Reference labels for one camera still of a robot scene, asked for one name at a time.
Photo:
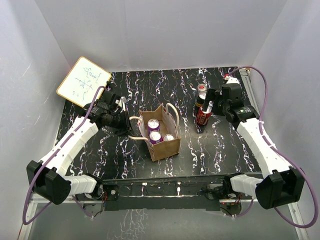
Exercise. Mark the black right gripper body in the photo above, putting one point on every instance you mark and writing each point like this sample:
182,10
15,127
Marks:
219,106

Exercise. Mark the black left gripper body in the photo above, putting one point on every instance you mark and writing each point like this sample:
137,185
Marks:
119,122

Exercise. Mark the red coke can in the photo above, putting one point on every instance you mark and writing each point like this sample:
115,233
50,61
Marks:
202,117

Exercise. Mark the red-tab soda can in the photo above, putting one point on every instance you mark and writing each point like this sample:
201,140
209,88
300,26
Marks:
202,87

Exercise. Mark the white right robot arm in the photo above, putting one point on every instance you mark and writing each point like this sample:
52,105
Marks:
262,155

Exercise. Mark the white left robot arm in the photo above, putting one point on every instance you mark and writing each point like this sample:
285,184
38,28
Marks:
48,177

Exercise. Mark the purple fanta can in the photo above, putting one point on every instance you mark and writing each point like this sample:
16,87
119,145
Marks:
153,125

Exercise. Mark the purple soda can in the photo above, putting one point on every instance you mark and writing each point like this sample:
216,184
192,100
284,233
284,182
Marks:
155,137

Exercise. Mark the red soda can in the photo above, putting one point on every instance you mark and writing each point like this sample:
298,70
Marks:
168,137

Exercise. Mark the small white whiteboard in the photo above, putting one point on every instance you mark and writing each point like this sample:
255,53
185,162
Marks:
81,83

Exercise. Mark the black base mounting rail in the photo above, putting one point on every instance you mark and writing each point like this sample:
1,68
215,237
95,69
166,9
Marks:
170,193

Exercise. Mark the aluminium frame profile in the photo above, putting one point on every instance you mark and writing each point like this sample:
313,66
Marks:
183,193

